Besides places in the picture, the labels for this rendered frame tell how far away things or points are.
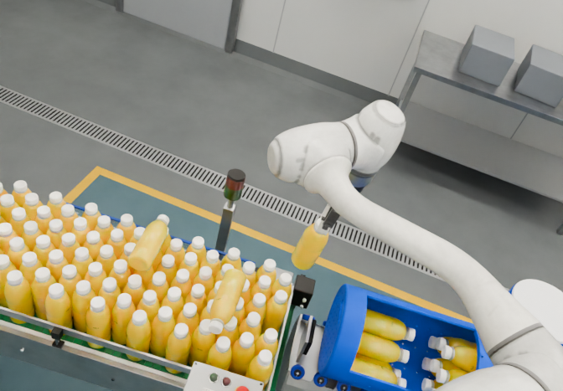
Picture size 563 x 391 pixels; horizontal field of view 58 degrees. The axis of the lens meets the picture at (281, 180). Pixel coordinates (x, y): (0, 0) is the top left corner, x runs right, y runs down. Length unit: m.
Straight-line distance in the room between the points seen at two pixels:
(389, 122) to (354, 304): 0.67
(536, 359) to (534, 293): 1.35
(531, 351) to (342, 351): 0.72
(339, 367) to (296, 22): 3.65
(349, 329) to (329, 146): 0.68
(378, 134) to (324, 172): 0.15
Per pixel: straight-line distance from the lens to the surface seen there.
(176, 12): 5.15
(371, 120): 1.02
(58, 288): 1.61
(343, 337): 1.50
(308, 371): 1.73
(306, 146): 0.96
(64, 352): 1.75
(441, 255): 0.93
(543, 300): 2.22
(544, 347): 0.90
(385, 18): 4.55
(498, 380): 0.80
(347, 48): 4.71
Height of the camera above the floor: 2.41
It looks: 41 degrees down
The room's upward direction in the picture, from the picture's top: 17 degrees clockwise
